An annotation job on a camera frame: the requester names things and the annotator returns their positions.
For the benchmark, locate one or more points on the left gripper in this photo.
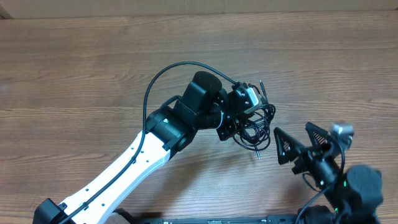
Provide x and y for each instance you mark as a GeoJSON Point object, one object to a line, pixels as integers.
{"type": "Point", "coordinates": [230, 127]}

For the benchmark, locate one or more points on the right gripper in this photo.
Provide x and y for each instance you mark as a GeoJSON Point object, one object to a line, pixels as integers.
{"type": "Point", "coordinates": [305, 156]}

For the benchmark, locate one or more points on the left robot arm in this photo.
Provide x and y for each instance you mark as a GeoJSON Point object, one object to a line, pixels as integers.
{"type": "Point", "coordinates": [169, 129]}

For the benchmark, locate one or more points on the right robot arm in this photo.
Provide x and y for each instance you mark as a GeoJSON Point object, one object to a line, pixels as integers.
{"type": "Point", "coordinates": [343, 195]}

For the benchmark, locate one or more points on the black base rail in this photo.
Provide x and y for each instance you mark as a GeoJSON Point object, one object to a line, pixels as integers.
{"type": "Point", "coordinates": [269, 219]}

